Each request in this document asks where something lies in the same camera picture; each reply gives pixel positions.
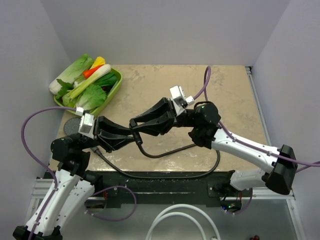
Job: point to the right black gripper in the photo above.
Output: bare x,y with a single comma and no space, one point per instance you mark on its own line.
163,107

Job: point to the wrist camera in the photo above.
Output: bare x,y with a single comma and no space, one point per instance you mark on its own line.
87,122
179,100

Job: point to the orange carrot toy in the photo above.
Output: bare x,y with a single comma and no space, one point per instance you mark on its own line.
89,72

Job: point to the yellow pepper toy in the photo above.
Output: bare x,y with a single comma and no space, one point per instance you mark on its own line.
98,62

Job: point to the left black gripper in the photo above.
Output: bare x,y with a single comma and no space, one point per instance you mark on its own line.
104,129

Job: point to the white leek toy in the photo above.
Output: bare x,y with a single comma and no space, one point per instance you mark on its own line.
100,72

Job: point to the green plastic tray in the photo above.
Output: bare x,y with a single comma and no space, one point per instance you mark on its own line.
67,87

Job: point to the green lettuce toy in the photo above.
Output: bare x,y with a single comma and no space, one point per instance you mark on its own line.
91,98

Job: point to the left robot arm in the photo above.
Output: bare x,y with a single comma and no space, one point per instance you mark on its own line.
72,184

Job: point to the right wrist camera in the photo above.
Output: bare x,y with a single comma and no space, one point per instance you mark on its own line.
179,100

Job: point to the black angle valve fitting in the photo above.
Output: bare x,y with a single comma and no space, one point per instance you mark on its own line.
137,137

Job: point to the red small object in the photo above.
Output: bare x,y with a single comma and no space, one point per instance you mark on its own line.
256,237

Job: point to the dark green vegetable toy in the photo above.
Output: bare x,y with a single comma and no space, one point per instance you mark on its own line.
107,80

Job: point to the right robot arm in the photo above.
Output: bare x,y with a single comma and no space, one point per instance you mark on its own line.
275,167

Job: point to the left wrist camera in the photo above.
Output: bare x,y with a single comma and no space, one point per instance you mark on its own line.
87,122

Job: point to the napa cabbage toy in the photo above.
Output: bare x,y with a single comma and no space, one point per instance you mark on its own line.
71,72

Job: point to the grey shower head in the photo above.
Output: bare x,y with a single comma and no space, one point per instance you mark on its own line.
71,126

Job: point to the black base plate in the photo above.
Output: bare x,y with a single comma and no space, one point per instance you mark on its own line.
165,188

